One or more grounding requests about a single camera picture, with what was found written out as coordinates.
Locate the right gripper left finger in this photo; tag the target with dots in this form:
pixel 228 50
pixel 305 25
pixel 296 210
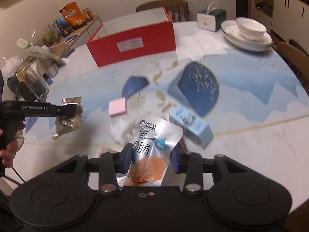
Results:
pixel 110 164

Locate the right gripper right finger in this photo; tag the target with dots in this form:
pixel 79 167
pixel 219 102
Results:
pixel 190 164

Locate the light blue carton box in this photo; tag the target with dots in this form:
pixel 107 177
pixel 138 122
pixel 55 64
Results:
pixel 194 128

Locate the clear bag white beads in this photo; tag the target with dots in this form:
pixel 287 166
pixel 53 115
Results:
pixel 124 129

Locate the pink sticky note pad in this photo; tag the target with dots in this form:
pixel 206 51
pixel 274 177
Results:
pixel 117 106

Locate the gold foil snack packet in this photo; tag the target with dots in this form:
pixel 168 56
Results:
pixel 67 124

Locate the red binder clip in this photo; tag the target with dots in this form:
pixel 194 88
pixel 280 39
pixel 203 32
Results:
pixel 181 145

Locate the person left hand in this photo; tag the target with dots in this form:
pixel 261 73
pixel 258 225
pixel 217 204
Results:
pixel 8 154

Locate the dark brown mug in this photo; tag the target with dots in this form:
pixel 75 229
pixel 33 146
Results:
pixel 20 89

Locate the clear glass tumbler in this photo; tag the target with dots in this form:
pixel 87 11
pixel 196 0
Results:
pixel 32 80

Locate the crumpled plastic bag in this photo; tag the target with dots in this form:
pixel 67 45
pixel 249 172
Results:
pixel 10 66

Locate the small blue bottle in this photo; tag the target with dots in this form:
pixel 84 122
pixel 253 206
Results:
pixel 47 79

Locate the small glass cup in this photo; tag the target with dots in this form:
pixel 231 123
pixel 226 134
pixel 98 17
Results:
pixel 51 67

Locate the white green tea bag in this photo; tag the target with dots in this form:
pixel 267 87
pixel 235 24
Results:
pixel 39 51

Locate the glass fish bowl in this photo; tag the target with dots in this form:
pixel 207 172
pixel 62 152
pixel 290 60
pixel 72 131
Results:
pixel 44 36

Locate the blue whale mouse pad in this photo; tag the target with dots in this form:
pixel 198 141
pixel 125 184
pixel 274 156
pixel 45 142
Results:
pixel 70 39

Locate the blue globe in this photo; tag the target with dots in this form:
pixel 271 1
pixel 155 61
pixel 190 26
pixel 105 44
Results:
pixel 62 21

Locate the white sideboard cabinet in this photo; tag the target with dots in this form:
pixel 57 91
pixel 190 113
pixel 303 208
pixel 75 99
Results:
pixel 84 33

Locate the white paper napkin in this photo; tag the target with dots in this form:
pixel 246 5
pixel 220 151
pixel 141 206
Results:
pixel 198 46

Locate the orange snack bag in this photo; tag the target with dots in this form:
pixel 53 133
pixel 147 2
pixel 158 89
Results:
pixel 73 15

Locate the red lid sauce jar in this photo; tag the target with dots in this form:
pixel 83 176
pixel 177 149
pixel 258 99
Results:
pixel 87 14

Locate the red cardboard box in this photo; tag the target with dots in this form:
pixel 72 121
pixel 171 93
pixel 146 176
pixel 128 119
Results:
pixel 131 36

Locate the stacked white plates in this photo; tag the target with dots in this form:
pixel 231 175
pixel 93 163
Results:
pixel 232 34

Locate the green white tissue box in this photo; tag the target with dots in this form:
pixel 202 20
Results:
pixel 211 18

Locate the white bowl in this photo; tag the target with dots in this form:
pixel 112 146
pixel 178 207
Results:
pixel 250 29

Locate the wooden chair right side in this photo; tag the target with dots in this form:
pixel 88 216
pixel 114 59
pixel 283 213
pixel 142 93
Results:
pixel 296 59

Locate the wooden chair behind table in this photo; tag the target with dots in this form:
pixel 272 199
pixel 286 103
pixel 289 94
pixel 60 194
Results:
pixel 178 10

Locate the white wall cabinets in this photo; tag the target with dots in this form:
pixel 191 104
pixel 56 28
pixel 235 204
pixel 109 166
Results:
pixel 286 18

